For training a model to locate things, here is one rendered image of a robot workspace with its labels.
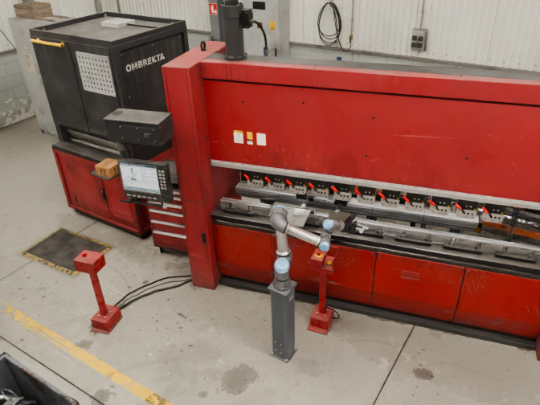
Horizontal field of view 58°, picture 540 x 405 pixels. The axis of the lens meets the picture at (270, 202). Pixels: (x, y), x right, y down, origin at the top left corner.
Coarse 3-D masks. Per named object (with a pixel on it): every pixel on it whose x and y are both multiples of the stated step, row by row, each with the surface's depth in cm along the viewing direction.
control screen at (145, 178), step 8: (128, 168) 410; (136, 168) 407; (144, 168) 405; (152, 168) 402; (128, 176) 414; (136, 176) 412; (144, 176) 409; (152, 176) 407; (128, 184) 419; (136, 184) 416; (144, 184) 414; (152, 184) 411; (152, 192) 415
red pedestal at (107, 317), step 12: (84, 252) 433; (96, 252) 433; (84, 264) 422; (96, 264) 424; (96, 276) 439; (96, 288) 443; (96, 300) 452; (108, 312) 464; (120, 312) 473; (96, 324) 459; (108, 324) 457
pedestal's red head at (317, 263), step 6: (330, 246) 425; (324, 252) 426; (336, 252) 426; (312, 258) 420; (318, 258) 420; (324, 258) 422; (330, 258) 426; (336, 258) 423; (312, 264) 423; (318, 264) 420; (324, 264) 424; (336, 264) 427; (318, 270) 423; (324, 270) 421; (330, 270) 418
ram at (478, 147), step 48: (240, 96) 406; (288, 96) 392; (336, 96) 379; (384, 96) 367; (432, 96) 360; (240, 144) 429; (288, 144) 414; (336, 144) 400; (384, 144) 386; (432, 144) 373; (480, 144) 362; (528, 144) 351; (432, 192) 393; (480, 192) 380; (528, 192) 368
